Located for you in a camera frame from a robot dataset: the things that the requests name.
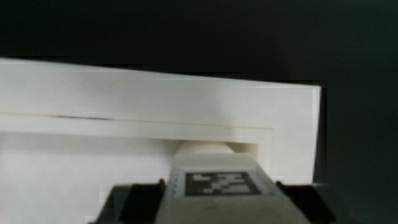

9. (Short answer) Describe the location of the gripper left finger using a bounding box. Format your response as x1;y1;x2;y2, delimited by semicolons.
87;180;167;224

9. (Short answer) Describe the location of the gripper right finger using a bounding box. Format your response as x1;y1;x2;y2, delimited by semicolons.
275;181;350;224

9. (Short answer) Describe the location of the white table leg with tags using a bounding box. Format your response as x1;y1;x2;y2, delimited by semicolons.
154;141;311;224

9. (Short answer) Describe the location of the white square table top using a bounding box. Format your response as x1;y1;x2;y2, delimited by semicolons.
0;58;320;224

